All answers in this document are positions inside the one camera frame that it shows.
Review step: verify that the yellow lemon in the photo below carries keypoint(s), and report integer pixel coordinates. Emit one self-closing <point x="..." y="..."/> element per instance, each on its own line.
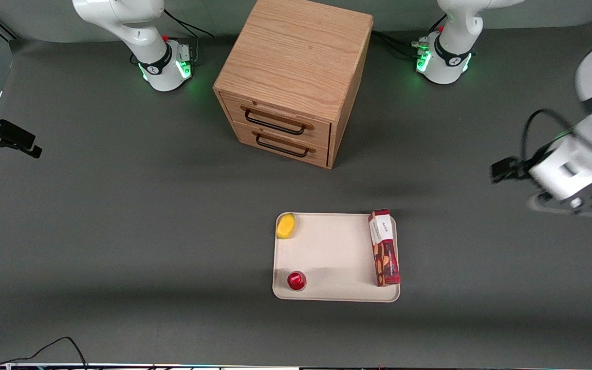
<point x="285" y="226"/>

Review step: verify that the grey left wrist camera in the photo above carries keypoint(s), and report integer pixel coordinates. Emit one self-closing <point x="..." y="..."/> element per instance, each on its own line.
<point x="573" y="204"/>

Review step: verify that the wooden drawer cabinet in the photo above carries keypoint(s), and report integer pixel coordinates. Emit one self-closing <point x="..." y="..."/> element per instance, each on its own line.
<point x="296" y="51"/>

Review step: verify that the white rectangular tray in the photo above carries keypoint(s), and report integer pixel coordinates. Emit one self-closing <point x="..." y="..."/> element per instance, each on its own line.
<point x="332" y="252"/>

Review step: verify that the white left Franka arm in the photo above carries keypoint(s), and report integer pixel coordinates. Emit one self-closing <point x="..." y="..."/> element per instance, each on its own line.
<point x="450" y="56"/>

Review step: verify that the red cookie box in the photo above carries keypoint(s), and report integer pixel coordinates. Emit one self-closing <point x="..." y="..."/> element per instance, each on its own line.
<point x="386" y="257"/>

